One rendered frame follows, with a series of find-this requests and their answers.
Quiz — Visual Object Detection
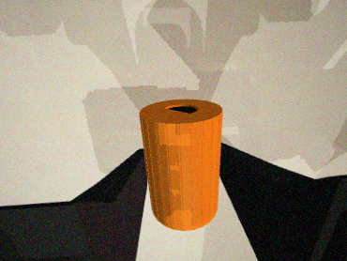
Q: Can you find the orange cylinder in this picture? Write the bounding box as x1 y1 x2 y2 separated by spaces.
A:
139 100 223 231

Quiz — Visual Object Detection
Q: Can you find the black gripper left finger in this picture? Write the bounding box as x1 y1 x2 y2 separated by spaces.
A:
0 148 147 261

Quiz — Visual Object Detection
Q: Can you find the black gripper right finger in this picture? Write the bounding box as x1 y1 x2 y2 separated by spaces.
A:
219 143 347 261

